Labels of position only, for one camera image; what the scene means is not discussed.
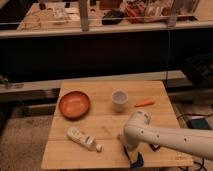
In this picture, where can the wooden shelf board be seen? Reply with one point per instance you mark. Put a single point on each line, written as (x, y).
(40, 18)

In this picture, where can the white plastic cup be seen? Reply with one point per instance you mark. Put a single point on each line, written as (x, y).
(119, 100)

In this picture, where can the orange carrot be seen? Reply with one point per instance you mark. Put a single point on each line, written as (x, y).
(145, 103)

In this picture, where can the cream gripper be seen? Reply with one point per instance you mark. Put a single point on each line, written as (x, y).
(133, 156)

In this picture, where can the black bag on shelf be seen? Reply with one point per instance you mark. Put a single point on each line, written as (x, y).
(112, 17)

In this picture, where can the dark snack box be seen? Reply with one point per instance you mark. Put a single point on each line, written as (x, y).
(154, 147)

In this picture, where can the orange ceramic bowl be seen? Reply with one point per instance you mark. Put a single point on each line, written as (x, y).
(74, 104)

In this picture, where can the white plastic bottle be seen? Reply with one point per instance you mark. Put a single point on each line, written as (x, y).
(83, 139)

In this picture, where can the red object on shelf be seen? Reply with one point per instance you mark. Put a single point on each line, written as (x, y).
(134, 13)

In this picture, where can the black power adapter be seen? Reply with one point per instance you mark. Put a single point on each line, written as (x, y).
(199, 123)

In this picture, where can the metal shelf post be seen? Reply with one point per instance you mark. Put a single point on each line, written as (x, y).
(83, 10)

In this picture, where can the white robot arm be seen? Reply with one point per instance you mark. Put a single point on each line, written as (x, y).
(190, 141)

